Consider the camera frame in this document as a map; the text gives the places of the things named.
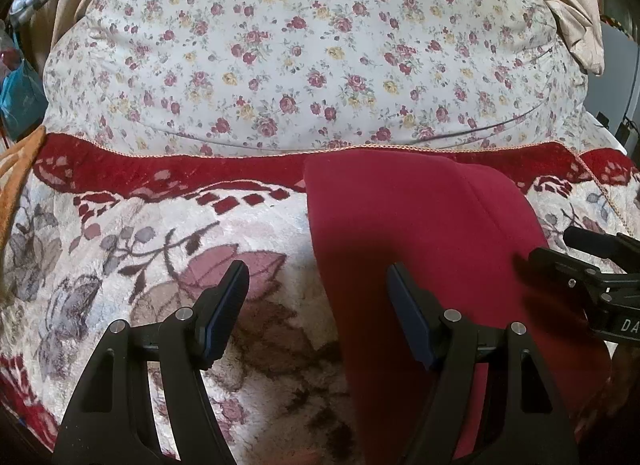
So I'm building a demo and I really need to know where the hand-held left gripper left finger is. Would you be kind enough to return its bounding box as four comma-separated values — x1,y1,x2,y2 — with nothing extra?
52,260,250,465

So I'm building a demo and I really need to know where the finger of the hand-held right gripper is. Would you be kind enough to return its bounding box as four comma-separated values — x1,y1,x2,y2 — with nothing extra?
563,226,640,260
528,246,640,303

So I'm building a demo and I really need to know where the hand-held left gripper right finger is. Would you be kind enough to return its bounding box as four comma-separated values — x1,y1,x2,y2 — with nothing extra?
386,262,581,465

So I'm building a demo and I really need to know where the red knit garment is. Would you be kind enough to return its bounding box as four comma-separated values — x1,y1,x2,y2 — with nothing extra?
302,154,613,465

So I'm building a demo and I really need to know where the red and cream floral blanket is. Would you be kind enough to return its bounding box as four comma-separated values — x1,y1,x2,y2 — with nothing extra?
0,132,640,465

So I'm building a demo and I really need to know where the orange cloth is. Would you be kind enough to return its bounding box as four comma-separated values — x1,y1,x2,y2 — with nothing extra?
0,127,47,253

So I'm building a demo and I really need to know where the white floral quilt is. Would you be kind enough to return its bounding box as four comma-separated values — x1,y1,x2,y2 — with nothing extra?
42,0,587,156

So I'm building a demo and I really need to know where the blue bag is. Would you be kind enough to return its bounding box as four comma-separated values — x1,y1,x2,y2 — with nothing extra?
0,62,48,142

